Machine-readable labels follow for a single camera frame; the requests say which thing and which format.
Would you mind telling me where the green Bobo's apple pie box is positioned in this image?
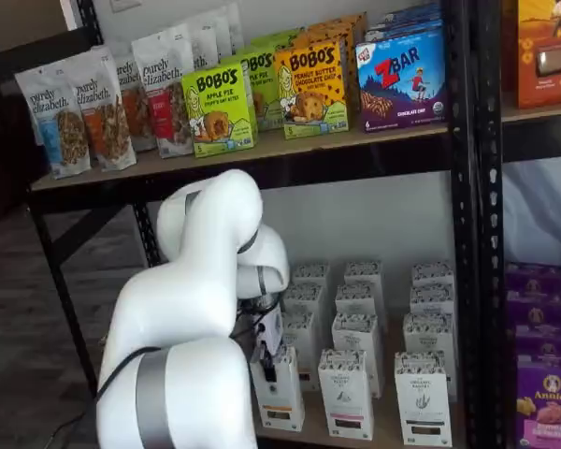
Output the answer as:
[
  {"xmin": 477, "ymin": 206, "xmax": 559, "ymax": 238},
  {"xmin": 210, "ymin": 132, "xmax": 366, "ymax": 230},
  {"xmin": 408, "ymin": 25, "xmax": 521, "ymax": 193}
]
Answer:
[
  {"xmin": 236, "ymin": 46, "xmax": 284, "ymax": 132},
  {"xmin": 250, "ymin": 27, "xmax": 305, "ymax": 52},
  {"xmin": 181, "ymin": 63, "xmax": 258, "ymax": 158}
]

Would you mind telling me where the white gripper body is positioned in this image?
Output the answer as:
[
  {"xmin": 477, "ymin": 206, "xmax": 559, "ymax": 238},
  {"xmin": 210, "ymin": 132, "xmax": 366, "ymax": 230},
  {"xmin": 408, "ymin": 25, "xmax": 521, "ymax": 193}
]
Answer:
[{"xmin": 254, "ymin": 308, "xmax": 286, "ymax": 362}]

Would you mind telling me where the white granola bag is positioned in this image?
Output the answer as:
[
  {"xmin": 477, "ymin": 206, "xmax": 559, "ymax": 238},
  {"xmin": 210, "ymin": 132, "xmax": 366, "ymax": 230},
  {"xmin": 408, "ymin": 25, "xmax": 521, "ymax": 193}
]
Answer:
[
  {"xmin": 186, "ymin": 16, "xmax": 222, "ymax": 71},
  {"xmin": 214, "ymin": 3, "xmax": 244, "ymax": 57}
]

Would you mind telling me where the dark brown furniture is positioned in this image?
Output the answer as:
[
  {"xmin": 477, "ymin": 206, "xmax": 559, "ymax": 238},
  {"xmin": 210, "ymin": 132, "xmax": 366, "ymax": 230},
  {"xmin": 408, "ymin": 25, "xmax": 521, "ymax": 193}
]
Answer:
[{"xmin": 0, "ymin": 32, "xmax": 46, "ymax": 225}]

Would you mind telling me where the purple Annie's box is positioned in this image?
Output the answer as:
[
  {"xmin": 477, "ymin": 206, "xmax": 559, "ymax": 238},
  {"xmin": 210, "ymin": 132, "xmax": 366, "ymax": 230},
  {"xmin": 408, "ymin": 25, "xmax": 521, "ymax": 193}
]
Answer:
[
  {"xmin": 507, "ymin": 289, "xmax": 561, "ymax": 328},
  {"xmin": 503, "ymin": 262, "xmax": 561, "ymax": 296},
  {"xmin": 515, "ymin": 355, "xmax": 561, "ymax": 449},
  {"xmin": 513, "ymin": 322, "xmax": 561, "ymax": 364}
]

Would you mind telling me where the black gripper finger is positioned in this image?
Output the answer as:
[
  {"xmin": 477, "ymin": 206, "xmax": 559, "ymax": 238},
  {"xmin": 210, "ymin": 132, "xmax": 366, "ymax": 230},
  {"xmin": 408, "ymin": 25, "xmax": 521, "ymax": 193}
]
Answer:
[{"xmin": 261, "ymin": 348, "xmax": 279, "ymax": 382}]

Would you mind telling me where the white box yellow strip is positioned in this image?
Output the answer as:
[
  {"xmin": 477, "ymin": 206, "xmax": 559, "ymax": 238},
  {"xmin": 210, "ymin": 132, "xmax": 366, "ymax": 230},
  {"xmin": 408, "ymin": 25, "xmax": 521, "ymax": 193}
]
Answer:
[
  {"xmin": 293, "ymin": 261, "xmax": 332, "ymax": 289},
  {"xmin": 280, "ymin": 311, "xmax": 322, "ymax": 392},
  {"xmin": 282, "ymin": 282, "xmax": 328, "ymax": 324},
  {"xmin": 250, "ymin": 345, "xmax": 306, "ymax": 432}
]

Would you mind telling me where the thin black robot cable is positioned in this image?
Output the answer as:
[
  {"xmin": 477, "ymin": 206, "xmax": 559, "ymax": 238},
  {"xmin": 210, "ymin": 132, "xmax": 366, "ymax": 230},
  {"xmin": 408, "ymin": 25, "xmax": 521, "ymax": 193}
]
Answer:
[{"xmin": 95, "ymin": 292, "xmax": 286, "ymax": 413}]

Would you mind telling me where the orange snack box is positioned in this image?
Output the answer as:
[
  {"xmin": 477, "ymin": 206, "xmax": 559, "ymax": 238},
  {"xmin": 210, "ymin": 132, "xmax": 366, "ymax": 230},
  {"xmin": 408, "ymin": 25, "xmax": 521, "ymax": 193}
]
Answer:
[{"xmin": 516, "ymin": 0, "xmax": 561, "ymax": 109}]

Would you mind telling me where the white box pink strip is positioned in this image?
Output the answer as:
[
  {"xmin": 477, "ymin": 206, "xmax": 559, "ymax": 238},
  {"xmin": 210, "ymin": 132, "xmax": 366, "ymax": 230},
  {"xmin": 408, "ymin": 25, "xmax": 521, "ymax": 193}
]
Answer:
[
  {"xmin": 344, "ymin": 260, "xmax": 384, "ymax": 287},
  {"xmin": 335, "ymin": 282, "xmax": 387, "ymax": 319},
  {"xmin": 331, "ymin": 311, "xmax": 385, "ymax": 398},
  {"xmin": 317, "ymin": 349, "xmax": 375, "ymax": 441}
]

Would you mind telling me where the granola bag blue label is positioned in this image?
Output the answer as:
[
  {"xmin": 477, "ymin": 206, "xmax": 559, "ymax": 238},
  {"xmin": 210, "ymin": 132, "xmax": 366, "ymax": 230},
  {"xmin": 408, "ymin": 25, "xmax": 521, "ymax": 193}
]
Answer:
[{"xmin": 13, "ymin": 58, "xmax": 93, "ymax": 180}]

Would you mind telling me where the granola bag red label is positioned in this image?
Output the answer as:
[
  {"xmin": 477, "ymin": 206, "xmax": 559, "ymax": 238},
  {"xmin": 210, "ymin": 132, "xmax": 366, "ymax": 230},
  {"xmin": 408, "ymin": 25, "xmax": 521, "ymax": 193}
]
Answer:
[{"xmin": 131, "ymin": 22, "xmax": 195, "ymax": 158}]

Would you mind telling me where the white plastic sheet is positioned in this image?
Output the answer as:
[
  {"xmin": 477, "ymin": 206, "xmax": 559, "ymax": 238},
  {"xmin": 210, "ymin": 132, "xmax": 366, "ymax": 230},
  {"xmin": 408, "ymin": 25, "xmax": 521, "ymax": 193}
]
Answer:
[{"xmin": 502, "ymin": 156, "xmax": 561, "ymax": 270}]

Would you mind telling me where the purple blue Zbar box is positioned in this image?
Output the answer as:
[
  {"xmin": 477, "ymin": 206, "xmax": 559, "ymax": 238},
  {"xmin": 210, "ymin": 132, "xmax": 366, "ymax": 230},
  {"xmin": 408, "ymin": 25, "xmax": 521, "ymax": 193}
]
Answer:
[
  {"xmin": 376, "ymin": 2, "xmax": 443, "ymax": 27},
  {"xmin": 354, "ymin": 30, "xmax": 449, "ymax": 133},
  {"xmin": 365, "ymin": 21, "xmax": 445, "ymax": 46}
]

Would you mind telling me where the granola bag orange label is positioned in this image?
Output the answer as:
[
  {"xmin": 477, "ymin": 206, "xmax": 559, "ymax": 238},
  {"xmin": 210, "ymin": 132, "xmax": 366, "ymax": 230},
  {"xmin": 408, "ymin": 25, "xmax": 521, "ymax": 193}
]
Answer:
[
  {"xmin": 114, "ymin": 49, "xmax": 158, "ymax": 153},
  {"xmin": 67, "ymin": 45, "xmax": 137, "ymax": 172}
]

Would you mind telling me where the white box tan strip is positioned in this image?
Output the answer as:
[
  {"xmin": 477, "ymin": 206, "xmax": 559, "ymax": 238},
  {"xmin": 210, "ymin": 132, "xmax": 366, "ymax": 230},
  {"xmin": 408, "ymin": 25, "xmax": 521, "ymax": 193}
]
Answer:
[
  {"xmin": 410, "ymin": 261, "xmax": 454, "ymax": 287},
  {"xmin": 394, "ymin": 351, "xmax": 453, "ymax": 446},
  {"xmin": 402, "ymin": 311, "xmax": 458, "ymax": 389},
  {"xmin": 410, "ymin": 282, "xmax": 455, "ymax": 319}
]

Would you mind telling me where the yellow Bobo's peanut butter box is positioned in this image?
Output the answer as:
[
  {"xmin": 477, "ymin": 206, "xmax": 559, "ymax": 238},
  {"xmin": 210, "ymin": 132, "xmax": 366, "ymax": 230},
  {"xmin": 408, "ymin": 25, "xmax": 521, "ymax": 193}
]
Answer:
[
  {"xmin": 273, "ymin": 40, "xmax": 350, "ymax": 140},
  {"xmin": 336, "ymin": 11, "xmax": 369, "ymax": 52},
  {"xmin": 303, "ymin": 22, "xmax": 359, "ymax": 116}
]

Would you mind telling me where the black metal shelf frame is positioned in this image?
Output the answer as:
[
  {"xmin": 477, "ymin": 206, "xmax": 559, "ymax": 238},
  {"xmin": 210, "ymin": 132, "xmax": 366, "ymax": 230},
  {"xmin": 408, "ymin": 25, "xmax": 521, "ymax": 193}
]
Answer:
[
  {"xmin": 0, "ymin": 0, "xmax": 481, "ymax": 449},
  {"xmin": 474, "ymin": 0, "xmax": 561, "ymax": 449}
]

